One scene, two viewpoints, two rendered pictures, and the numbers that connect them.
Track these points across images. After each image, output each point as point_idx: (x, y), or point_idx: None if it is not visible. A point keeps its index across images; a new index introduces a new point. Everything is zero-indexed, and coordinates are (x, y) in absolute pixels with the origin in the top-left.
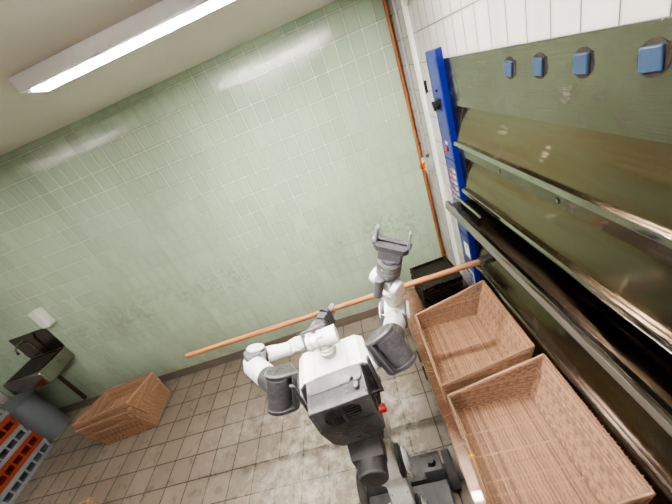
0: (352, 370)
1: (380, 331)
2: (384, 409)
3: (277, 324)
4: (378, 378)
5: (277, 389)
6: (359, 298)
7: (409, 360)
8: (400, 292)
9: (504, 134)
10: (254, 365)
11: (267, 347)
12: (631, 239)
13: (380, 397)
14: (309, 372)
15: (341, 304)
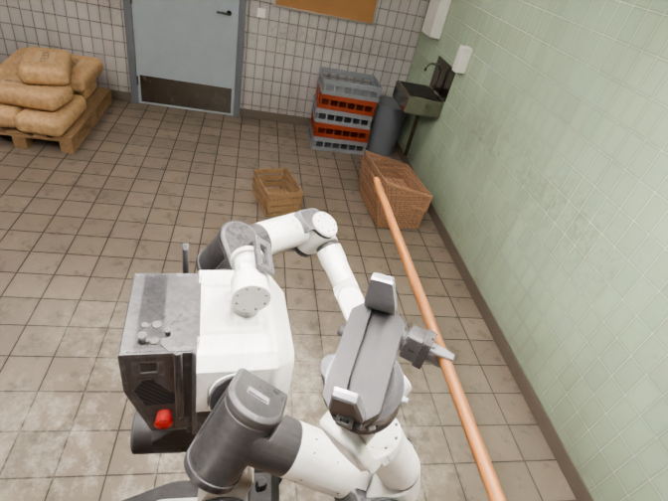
0: (185, 337)
1: (255, 397)
2: (156, 419)
3: (413, 271)
4: (176, 395)
5: (213, 243)
6: (466, 414)
7: (193, 467)
8: (343, 452)
9: None
10: (278, 219)
11: (335, 246)
12: None
13: (192, 421)
14: (218, 277)
15: (451, 375)
